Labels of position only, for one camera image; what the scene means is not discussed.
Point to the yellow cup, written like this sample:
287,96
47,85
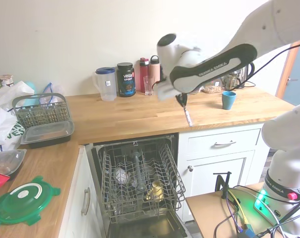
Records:
156,192

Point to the white plastic shopping bag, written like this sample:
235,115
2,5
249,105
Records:
6,119

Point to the black table clamp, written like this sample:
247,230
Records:
222,184

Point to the silver metal fork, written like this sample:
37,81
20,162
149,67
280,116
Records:
188,117

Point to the grey plastic cutlery basket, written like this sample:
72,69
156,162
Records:
40,112

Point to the clear drinking glass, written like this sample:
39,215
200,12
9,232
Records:
148,86

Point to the red water bottle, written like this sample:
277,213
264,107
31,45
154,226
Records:
144,75

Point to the white cabinet door with knob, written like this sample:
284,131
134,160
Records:
214,163

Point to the blue connector box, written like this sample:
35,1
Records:
247,231

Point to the pink water bottle black lid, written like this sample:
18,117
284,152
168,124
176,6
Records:
154,70

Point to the glass container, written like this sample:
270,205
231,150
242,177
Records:
6,161

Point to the glass jar of nuts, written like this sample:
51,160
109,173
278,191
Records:
213,88

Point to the clear pitcher blue lid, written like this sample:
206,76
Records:
107,85

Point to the green round container lid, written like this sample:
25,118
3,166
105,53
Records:
23,202

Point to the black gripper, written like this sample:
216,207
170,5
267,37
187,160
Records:
181,97

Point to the black food container clear lid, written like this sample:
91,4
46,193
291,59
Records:
46,135

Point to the clear zip bag blue seal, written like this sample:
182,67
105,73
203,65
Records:
54,90

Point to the built-in dishwasher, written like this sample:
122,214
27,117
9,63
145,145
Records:
139,223

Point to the orange wooden door frame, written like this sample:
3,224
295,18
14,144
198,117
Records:
286,72

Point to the white bowl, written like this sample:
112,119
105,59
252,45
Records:
121,176

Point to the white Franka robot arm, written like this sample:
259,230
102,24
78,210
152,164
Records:
214,67

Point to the black Vega protein tub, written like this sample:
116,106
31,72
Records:
126,80

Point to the white cabinet drawer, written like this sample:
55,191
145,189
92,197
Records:
246,140

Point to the blue ceramic cup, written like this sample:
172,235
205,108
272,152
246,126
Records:
228,101

